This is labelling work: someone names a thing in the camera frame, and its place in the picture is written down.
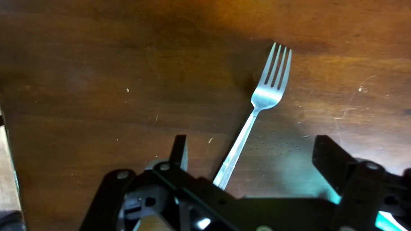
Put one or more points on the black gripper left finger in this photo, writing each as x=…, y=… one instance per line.
x=179, y=149

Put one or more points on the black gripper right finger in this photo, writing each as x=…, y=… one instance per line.
x=334, y=164

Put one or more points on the silver fork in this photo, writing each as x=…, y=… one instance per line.
x=265, y=96

